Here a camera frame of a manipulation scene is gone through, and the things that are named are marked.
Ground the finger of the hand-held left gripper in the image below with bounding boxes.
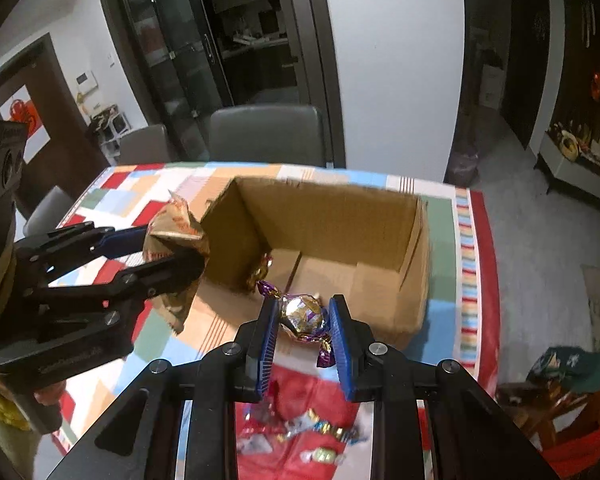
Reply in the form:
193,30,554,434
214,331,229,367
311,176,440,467
15,222,148,281
22,247,206,321

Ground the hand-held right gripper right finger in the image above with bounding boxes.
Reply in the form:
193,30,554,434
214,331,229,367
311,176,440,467
329,294,563,480

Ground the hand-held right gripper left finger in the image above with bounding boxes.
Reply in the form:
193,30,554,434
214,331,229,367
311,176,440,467
45,296,283,480

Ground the silver purple candy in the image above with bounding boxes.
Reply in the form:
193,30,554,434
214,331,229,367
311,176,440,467
256,280,337,370

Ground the gold snack packet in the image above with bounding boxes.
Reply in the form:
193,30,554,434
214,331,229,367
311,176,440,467
142,190,212,336

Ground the brown cardboard box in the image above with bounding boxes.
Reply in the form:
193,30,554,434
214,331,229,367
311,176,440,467
200,176,431,351

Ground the person's left hand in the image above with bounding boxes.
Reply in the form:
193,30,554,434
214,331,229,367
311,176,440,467
32,379,69,407

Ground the pile of wrapped candies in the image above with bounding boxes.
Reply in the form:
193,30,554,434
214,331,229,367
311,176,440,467
235,395,366,466

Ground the gold wrapped candy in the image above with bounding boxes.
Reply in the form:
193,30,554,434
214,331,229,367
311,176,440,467
245,254,275,293

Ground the white storage rack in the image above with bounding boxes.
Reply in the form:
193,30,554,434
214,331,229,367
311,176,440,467
90,105,131,161

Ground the colourful patchwork tablecloth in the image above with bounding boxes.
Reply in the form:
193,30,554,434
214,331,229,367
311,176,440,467
50,161,503,480

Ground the red and white door poster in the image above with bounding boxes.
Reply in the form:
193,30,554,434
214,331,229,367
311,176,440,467
0,85,49,163

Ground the wide grey dining chair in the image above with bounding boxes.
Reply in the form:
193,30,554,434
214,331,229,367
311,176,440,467
209,105,327,166

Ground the glass sliding door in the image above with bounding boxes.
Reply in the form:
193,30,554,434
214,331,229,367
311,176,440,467
95,0,346,168

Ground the wooden chair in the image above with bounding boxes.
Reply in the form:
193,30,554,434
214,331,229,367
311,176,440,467
495,380,600,480

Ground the grey trash bag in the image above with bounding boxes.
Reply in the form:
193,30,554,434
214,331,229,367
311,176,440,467
449,144,481,186

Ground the green cloth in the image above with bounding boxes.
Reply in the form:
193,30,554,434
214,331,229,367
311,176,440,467
525,345,600,396

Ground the white low sideboard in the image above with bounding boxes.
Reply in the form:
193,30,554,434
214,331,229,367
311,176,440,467
535,125,600,217

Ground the white carton box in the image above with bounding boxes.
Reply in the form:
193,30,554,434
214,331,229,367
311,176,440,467
480,65,504,109

